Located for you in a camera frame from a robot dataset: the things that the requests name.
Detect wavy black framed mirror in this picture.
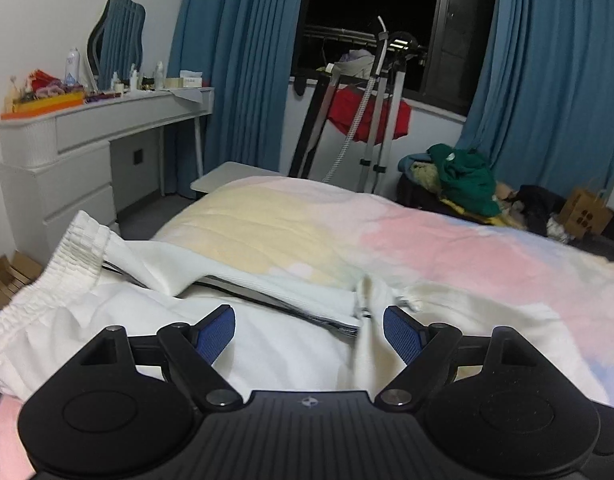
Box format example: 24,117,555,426
85,0,147,91

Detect white dressing table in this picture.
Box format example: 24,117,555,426
0,87,215,263

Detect blue curtain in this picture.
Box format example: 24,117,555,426
164,0,301,197
457,0,614,196

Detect dark window frame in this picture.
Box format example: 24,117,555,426
291,0,494,115

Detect green garment pile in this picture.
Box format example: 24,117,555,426
427,144,500,218

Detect white knit garment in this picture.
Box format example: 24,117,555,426
0,212,607,401

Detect red cloth on rack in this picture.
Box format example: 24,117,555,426
328,86,411,144

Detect tissue box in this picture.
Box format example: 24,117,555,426
179,70,203,88

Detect cardboard box on floor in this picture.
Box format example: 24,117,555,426
0,252,44,309

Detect metal clothes rack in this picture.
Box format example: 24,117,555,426
289,21,424,194

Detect left blue curtain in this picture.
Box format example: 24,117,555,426
164,0,301,197

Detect white stool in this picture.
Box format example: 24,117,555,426
190,162,280,194

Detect orange tray with clutter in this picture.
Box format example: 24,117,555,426
0,70,87,120

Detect white spray bottle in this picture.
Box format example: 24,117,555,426
64,48,80,87

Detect pastel rainbow bed quilt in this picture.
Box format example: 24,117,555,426
0,178,614,479

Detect brown paper bag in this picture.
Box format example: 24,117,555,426
557,188,613,238

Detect right blue curtain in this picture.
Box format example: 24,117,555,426
457,0,614,196

